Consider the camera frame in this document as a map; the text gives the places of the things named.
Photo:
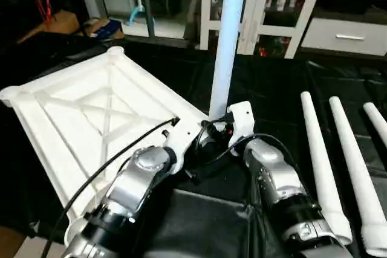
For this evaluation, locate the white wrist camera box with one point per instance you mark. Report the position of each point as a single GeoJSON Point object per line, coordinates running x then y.
{"type": "Point", "coordinates": [181, 143]}
{"type": "Point", "coordinates": [242, 122]}

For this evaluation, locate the black work mat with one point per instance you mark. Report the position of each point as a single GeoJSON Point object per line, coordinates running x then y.
{"type": "Point", "coordinates": [272, 83]}

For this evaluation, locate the blue plastic bag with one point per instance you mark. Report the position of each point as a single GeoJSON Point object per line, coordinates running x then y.
{"type": "Point", "coordinates": [112, 28]}

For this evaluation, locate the brown cardboard box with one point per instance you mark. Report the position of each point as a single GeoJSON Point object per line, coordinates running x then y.
{"type": "Point", "coordinates": [94, 27]}

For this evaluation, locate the white glass-door cabinet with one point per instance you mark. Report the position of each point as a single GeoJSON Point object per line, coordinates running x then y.
{"type": "Point", "coordinates": [266, 10]}

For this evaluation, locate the white plastic table top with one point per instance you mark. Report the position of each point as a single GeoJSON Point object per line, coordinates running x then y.
{"type": "Point", "coordinates": [66, 107]}

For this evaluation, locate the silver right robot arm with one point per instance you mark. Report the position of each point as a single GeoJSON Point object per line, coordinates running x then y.
{"type": "Point", "coordinates": [290, 191]}

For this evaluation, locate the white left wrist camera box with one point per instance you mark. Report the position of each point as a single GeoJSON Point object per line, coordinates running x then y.
{"type": "Point", "coordinates": [181, 143]}

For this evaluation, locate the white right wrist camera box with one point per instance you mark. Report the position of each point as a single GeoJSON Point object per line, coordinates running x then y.
{"type": "Point", "coordinates": [242, 122]}

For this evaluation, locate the white drawer unit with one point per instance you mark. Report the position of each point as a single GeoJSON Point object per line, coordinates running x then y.
{"type": "Point", "coordinates": [347, 35]}

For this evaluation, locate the white plastic table leg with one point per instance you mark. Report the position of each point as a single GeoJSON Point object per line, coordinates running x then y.
{"type": "Point", "coordinates": [228, 40]}
{"type": "Point", "coordinates": [323, 161]}
{"type": "Point", "coordinates": [378, 122]}
{"type": "Point", "coordinates": [357, 167]}

